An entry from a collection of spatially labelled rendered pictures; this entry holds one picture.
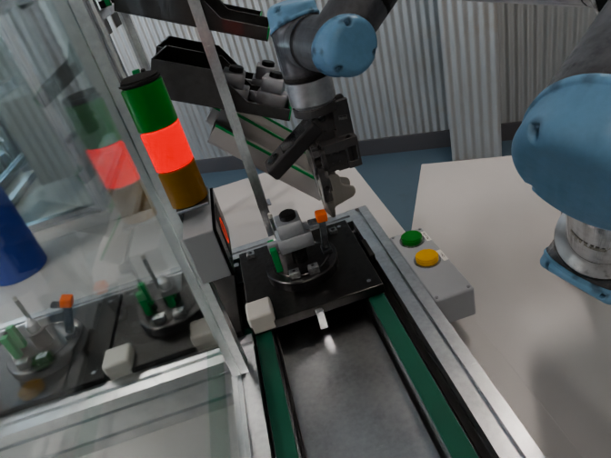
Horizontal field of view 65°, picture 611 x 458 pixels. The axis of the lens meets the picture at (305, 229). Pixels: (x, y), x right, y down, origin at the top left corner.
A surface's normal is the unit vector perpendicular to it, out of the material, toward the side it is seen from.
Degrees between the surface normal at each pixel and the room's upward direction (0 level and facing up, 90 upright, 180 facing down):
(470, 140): 90
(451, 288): 0
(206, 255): 90
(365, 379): 0
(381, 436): 0
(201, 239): 90
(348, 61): 90
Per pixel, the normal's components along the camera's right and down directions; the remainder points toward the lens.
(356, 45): 0.46, 0.37
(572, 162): -0.62, 0.78
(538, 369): -0.24, -0.82
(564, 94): -0.78, -0.46
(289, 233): 0.20, 0.48
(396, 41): -0.26, 0.57
